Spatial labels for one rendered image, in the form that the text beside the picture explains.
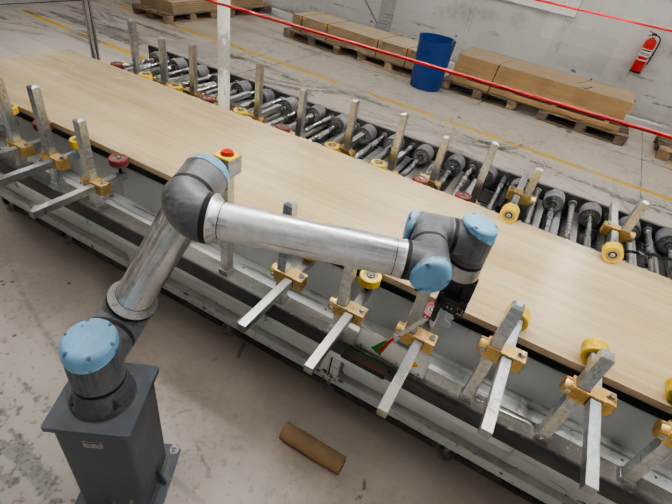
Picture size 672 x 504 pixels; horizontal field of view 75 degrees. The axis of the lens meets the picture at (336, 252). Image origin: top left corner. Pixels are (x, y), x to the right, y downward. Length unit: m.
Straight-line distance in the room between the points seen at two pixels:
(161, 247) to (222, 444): 1.16
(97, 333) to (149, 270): 0.24
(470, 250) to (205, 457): 1.49
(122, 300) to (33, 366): 1.19
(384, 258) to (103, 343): 0.83
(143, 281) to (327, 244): 0.61
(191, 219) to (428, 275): 0.51
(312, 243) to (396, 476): 1.45
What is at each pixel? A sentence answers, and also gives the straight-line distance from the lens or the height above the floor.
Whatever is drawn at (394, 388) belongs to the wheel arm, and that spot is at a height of 0.86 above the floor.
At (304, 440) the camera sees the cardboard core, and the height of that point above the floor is 0.08.
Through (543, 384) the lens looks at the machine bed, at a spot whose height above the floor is 0.72.
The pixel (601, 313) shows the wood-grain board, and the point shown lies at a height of 0.90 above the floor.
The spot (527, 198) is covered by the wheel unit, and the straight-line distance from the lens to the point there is 2.32.
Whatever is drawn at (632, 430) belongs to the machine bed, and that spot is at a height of 0.70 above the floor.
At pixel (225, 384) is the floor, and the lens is 2.32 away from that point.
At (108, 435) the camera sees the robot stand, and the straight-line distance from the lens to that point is 1.55.
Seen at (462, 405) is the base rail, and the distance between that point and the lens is 1.59.
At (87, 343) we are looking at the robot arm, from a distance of 1.41.
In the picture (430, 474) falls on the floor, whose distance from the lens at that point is 2.24.
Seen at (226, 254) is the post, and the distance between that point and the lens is 1.73.
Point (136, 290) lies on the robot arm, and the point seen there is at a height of 0.97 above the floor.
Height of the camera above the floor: 1.90
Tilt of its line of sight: 37 degrees down
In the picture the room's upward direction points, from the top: 11 degrees clockwise
